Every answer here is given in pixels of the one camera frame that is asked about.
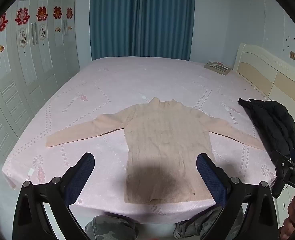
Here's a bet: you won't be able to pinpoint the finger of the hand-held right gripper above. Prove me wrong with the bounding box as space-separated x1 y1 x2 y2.
271 150 291 198

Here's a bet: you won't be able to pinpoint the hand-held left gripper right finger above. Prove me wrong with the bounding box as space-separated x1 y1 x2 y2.
196 153 279 240

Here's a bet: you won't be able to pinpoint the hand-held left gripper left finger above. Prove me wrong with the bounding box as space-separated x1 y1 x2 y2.
15 152 95 240

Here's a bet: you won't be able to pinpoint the beige knit sweater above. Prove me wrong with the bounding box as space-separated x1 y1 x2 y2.
46 97 266 204

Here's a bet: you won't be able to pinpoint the black puffer jacket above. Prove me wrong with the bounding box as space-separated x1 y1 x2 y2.
238 98 295 155

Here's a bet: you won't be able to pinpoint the camouflage pants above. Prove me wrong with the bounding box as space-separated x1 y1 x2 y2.
85 205 245 240

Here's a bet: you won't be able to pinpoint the cream wooden headboard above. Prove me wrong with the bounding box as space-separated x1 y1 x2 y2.
234 42 295 127

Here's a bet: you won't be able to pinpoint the framed picture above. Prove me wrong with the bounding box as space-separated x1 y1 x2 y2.
204 60 231 76

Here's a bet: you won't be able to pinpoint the bed with pink sheet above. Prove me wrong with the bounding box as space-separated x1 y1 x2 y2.
1 56 278 224

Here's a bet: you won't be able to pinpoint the white wardrobe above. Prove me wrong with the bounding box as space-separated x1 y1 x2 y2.
0 0 81 163

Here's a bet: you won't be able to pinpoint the blue curtain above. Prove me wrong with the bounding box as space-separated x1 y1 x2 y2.
89 0 196 62

